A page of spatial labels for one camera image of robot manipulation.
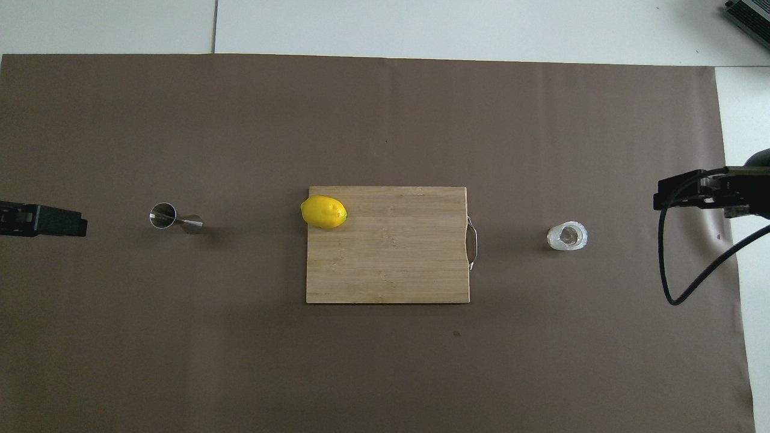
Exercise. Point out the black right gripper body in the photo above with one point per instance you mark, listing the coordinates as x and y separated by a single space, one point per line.
752 186

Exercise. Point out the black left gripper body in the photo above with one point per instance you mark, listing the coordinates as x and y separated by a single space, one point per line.
7 219

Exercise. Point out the stainless steel jigger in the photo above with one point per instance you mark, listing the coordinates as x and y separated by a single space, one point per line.
192 224

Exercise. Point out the brown paper table mat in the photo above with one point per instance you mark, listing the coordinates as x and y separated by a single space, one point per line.
180 331

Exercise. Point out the grey finned electronics box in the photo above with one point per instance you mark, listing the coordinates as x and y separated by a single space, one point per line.
752 15

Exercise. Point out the yellow lemon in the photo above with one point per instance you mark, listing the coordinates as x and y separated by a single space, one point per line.
323 211

